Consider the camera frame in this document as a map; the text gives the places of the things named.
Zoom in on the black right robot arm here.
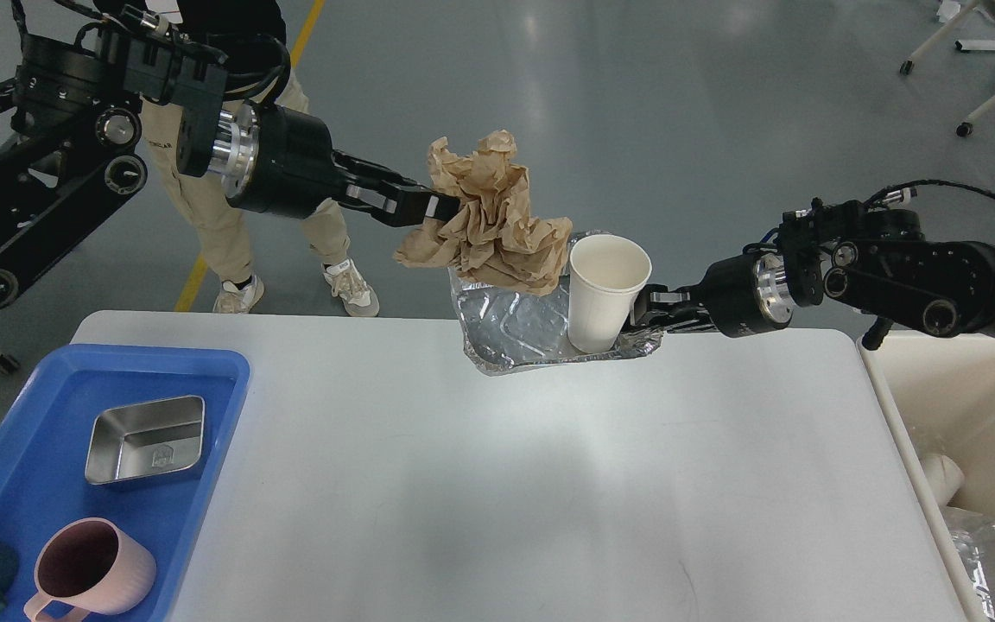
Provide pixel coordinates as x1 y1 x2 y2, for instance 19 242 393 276
621 180 995 350

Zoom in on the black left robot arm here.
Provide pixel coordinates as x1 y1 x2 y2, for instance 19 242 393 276
0 1 459 308

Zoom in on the stainless steel rectangular dish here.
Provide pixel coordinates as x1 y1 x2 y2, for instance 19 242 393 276
84 395 210 491

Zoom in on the pink ribbed mug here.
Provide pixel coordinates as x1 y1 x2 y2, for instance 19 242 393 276
23 517 157 621

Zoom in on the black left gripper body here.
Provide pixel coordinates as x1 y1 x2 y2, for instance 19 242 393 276
224 102 347 218

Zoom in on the person in beige trousers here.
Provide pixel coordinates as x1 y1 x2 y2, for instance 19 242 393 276
94 1 380 316

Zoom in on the blue plastic tray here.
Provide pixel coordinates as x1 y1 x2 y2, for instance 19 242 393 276
0 344 251 621

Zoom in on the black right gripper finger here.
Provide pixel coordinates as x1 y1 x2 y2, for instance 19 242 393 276
627 308 716 334
640 288 703 310

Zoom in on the white chair base right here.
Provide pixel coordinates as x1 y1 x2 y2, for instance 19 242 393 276
898 0 995 139

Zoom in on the aluminium foil tray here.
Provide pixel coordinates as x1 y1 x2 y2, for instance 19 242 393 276
450 230 662 377

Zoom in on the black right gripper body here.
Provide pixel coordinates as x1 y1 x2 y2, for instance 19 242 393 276
698 252 796 338

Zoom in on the crumpled white cup in bin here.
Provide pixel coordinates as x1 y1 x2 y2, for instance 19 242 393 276
920 453 965 508

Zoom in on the brown paper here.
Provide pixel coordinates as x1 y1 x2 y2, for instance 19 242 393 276
394 130 573 296

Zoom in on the beige plastic bin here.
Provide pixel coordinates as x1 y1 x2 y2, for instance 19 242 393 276
860 331 995 621

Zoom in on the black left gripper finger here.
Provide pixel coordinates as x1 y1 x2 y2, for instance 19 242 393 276
337 185 461 227
332 150 429 196

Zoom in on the white paper cup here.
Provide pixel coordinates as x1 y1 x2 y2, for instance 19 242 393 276
567 235 652 354

